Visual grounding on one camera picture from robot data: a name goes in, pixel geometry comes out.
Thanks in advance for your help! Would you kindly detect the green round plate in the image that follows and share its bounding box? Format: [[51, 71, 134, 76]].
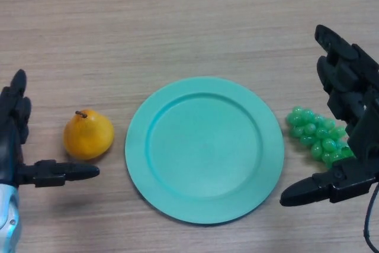
[[124, 76, 285, 226]]

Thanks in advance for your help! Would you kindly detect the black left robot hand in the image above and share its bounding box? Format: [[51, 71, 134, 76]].
[[0, 69, 101, 190]]

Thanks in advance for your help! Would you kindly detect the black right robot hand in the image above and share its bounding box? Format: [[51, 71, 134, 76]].
[[280, 24, 379, 207]]

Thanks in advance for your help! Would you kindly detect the green grape bunch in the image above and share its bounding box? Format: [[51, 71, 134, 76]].
[[285, 105, 356, 171]]

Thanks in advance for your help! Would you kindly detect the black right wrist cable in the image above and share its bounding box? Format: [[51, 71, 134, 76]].
[[363, 180, 379, 251]]

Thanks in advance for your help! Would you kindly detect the yellow pear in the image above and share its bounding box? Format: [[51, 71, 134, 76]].
[[63, 110, 115, 161]]

